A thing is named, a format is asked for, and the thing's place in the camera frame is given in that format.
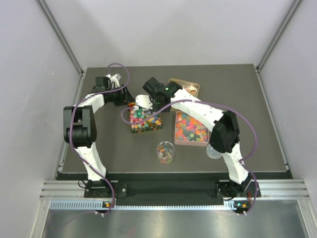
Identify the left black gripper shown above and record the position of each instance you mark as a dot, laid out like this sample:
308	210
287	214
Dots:
126	95

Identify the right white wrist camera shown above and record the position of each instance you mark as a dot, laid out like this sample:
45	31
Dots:
144	101

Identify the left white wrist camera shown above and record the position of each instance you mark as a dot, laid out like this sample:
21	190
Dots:
114	80

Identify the gold tin of pastel gummies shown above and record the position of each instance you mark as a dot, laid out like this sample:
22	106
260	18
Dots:
191	87

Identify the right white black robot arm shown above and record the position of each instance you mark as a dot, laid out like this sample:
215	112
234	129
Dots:
223	125

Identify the clear plastic jar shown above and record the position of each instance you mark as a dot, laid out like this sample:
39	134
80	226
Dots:
165	152

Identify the clear round jar lid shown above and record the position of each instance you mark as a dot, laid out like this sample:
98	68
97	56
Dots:
212	153

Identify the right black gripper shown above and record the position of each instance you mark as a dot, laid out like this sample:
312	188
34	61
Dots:
154	110

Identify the pink tin of bright gummies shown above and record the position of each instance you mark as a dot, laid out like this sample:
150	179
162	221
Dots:
189	131

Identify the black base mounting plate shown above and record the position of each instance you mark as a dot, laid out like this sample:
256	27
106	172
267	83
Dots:
124	189

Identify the aluminium front rail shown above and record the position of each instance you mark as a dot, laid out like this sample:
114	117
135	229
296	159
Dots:
66	194

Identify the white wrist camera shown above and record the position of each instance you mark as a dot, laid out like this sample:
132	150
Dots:
114	80
144	101

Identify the gold tin of star candies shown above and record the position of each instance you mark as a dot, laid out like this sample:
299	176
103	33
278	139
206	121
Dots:
142	120

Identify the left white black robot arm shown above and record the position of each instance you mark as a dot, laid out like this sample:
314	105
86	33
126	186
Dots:
80	130

